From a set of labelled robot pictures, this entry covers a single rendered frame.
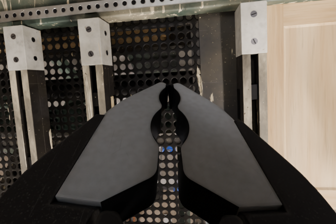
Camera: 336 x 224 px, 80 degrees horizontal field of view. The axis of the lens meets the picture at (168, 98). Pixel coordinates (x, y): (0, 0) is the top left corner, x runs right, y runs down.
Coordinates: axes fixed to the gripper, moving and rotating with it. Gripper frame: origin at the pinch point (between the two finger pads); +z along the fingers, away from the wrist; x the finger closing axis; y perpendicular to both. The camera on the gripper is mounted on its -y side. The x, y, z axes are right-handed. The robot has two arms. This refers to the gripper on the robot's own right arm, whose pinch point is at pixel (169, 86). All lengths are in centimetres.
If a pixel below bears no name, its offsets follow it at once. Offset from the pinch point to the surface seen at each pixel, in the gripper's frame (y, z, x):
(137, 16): 5, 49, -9
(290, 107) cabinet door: 23, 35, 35
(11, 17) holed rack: 7, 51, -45
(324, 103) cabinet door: 21, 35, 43
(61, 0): 2, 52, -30
